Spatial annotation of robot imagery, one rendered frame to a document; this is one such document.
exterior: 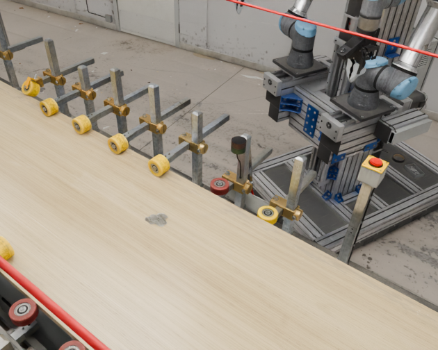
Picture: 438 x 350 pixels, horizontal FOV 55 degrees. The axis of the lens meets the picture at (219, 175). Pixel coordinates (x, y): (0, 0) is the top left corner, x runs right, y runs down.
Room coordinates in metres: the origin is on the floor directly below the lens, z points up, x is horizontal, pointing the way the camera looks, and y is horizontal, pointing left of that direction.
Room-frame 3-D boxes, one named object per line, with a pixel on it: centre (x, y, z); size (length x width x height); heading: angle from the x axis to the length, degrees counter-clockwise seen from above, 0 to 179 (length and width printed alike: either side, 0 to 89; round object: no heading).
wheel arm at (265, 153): (1.51, -0.12, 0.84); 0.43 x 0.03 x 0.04; 145
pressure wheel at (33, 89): (2.04, 1.04, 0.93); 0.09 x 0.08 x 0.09; 145
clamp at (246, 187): (1.43, -0.08, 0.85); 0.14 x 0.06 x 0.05; 55
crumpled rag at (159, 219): (1.13, 0.23, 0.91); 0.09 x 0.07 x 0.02; 80
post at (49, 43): (2.14, 0.92, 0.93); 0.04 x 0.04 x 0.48; 55
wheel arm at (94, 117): (1.90, 0.52, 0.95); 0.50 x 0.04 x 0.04; 145
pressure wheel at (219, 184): (1.35, 0.00, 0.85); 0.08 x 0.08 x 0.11
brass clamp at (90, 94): (2.00, 0.74, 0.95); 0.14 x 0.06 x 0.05; 55
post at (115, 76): (1.85, 0.51, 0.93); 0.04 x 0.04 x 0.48; 55
